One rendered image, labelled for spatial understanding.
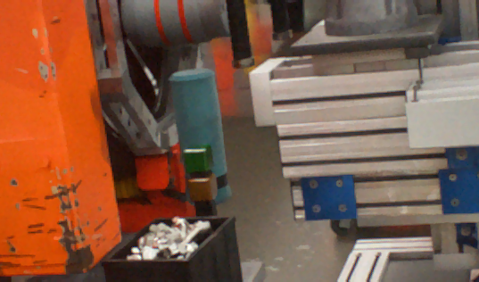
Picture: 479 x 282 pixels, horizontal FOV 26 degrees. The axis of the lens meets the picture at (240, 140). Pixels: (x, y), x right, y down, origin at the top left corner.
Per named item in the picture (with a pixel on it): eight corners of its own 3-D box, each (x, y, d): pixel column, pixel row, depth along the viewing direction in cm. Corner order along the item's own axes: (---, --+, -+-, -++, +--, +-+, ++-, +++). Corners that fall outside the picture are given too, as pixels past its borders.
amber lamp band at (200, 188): (196, 195, 178) (193, 173, 177) (218, 194, 177) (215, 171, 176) (189, 203, 174) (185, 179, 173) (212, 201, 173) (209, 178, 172)
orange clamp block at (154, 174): (132, 147, 213) (136, 191, 214) (169, 145, 211) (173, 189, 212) (144, 145, 220) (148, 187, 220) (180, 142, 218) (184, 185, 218)
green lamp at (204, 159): (192, 167, 177) (188, 145, 176) (214, 166, 176) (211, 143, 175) (185, 174, 173) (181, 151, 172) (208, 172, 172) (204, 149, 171)
